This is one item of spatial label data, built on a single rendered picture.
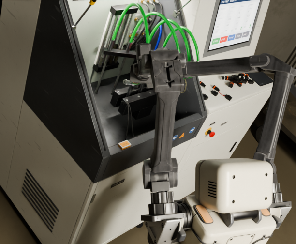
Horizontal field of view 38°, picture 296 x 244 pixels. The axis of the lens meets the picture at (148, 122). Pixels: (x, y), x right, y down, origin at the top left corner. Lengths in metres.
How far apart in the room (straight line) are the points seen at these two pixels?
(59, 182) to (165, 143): 0.97
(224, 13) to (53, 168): 1.17
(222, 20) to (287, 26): 2.52
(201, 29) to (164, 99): 1.16
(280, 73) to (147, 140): 0.67
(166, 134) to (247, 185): 0.30
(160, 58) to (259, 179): 0.49
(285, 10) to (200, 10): 2.57
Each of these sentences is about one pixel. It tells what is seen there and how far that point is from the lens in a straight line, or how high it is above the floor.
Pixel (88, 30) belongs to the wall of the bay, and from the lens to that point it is 2.04.
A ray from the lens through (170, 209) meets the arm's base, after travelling 1.29.
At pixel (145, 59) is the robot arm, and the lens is 1.12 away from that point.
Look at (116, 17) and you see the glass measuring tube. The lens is 2.06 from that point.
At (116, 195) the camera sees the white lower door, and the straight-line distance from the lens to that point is 2.11.
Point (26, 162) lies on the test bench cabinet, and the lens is 2.30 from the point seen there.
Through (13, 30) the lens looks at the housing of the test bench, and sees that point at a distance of 2.08.
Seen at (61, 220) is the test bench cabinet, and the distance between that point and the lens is 2.20.
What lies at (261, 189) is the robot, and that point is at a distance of 1.35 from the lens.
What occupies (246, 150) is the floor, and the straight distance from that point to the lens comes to 3.80.
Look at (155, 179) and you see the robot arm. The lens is 1.30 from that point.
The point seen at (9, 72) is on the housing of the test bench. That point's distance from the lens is 2.19.
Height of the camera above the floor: 2.16
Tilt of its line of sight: 38 degrees down
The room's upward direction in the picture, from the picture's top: 24 degrees clockwise
